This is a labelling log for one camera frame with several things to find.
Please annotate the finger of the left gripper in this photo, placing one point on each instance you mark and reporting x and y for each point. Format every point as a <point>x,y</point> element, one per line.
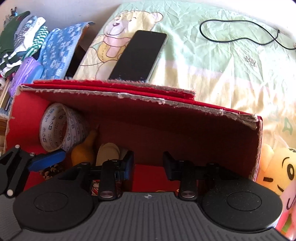
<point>43,161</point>

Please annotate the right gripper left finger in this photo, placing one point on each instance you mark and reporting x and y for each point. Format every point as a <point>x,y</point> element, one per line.
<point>114,174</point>

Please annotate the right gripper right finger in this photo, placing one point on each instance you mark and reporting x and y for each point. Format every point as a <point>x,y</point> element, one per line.
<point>183,171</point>

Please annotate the wooden spoon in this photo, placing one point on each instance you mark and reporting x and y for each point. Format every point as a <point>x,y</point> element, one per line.
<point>108,151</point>

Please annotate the orange gourd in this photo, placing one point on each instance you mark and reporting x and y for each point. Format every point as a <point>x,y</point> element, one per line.
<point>84,151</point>

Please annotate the printed packing tape roll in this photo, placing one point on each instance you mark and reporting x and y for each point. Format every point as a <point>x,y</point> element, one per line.
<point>61,128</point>

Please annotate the small red gift box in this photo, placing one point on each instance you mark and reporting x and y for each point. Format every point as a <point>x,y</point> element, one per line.
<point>152,179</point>

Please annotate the large red cardboard box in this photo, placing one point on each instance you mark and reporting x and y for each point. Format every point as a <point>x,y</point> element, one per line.
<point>143,118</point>

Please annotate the yellow red plush toy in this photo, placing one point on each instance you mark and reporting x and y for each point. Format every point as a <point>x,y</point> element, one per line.
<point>276,168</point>

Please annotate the purple plastic bag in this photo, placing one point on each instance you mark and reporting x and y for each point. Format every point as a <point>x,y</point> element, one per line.
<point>29,70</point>

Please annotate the white pink plush toy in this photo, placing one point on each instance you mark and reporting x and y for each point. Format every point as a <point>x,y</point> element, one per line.
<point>286,223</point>

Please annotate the black smartphone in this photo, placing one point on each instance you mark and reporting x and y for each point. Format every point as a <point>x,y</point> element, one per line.
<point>140,56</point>

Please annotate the blue patterned cloth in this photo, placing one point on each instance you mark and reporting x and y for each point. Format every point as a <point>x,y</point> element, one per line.
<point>58,49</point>

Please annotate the pile of folded clothes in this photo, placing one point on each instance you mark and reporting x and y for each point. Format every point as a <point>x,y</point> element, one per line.
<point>22,37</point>

